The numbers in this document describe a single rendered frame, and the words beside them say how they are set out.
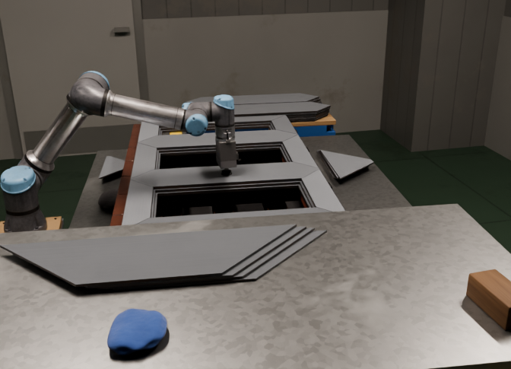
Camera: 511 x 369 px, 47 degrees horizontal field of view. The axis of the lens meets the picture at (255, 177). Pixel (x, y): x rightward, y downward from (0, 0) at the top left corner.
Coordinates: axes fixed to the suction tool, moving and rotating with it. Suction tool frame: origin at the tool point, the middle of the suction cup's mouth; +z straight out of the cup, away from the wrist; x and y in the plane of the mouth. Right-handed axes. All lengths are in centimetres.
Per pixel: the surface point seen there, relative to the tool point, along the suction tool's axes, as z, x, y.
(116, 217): 1.1, 43.5, -23.4
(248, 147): 1.3, -17.0, 32.8
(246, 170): -0.8, -8.2, 0.7
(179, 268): -23, 32, -104
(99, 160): 16, 48, 78
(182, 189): 0.7, 18.7, -7.1
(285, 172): -0.7, -22.4, -5.2
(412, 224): -21, -26, -95
